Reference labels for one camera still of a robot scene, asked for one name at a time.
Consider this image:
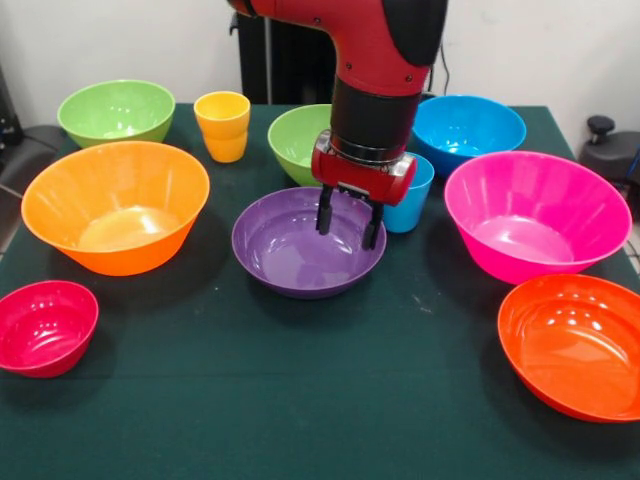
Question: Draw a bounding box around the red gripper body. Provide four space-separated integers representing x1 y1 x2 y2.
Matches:
310 129 418 207

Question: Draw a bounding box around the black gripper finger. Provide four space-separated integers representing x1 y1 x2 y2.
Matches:
361 199 385 251
315 183 335 236

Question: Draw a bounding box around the purple bowl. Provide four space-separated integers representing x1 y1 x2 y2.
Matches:
231 186 388 300

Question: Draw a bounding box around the green bowl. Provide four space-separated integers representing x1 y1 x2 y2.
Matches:
266 103 334 187
56 79 177 150

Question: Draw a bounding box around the small crimson bowl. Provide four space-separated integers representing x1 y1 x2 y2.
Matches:
0 279 100 379

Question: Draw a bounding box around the blue cup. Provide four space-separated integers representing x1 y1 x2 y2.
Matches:
383 152 436 234

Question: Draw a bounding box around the blue bowl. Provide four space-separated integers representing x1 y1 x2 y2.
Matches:
410 94 528 179

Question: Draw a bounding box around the yellow cup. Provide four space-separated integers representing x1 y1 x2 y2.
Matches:
193 90 252 164

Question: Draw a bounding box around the large magenta bowl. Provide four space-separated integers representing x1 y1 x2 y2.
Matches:
443 150 634 286

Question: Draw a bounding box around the dark green table cloth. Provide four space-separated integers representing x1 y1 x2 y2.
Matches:
0 102 640 480

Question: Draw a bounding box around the large orange bowl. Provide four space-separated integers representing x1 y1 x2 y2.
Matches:
20 140 211 277

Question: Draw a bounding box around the orange-red shallow bowl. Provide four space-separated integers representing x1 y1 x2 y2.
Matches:
497 273 640 424

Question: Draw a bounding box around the black stand base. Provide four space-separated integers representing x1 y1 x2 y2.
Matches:
579 115 640 184
0 124 69 201

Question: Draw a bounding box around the black wall cable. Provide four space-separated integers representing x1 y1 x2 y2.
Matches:
428 44 451 99

